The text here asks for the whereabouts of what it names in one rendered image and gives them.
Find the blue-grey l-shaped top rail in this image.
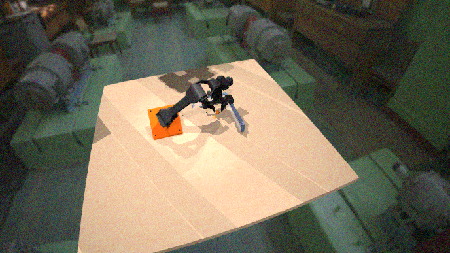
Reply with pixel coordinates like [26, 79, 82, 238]
[222, 92, 245, 132]

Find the clear l-shaped glass wall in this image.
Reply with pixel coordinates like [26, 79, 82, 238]
[192, 98, 241, 131]

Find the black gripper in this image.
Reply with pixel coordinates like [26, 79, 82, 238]
[201, 93, 234, 113]

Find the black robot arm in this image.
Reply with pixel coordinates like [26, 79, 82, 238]
[155, 75, 233, 128]

